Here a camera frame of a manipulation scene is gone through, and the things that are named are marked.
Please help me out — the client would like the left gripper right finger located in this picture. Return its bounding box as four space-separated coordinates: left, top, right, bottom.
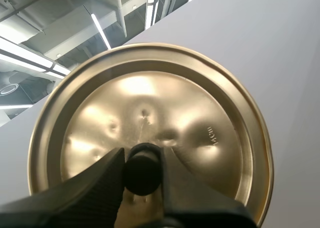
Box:
161 145 258 228

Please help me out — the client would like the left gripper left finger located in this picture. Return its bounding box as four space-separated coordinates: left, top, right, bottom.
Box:
0 147 126 228

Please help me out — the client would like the long ceiling light strip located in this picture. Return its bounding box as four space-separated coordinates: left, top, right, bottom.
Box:
90 13 112 50
144 0 163 30
0 36 71 80

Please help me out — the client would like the round ceiling light ring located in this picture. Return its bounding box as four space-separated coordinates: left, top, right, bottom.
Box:
0 84 20 96

